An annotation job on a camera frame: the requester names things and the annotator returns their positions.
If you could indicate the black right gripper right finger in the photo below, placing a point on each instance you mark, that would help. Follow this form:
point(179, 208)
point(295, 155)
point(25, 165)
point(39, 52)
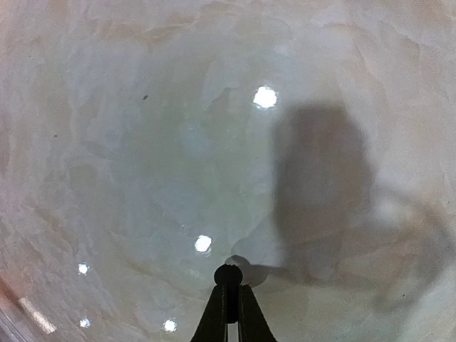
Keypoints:
point(252, 326)

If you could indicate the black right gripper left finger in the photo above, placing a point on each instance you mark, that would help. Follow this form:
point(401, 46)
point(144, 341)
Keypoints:
point(213, 323)

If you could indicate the black earbud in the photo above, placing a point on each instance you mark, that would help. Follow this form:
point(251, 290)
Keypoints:
point(231, 277)

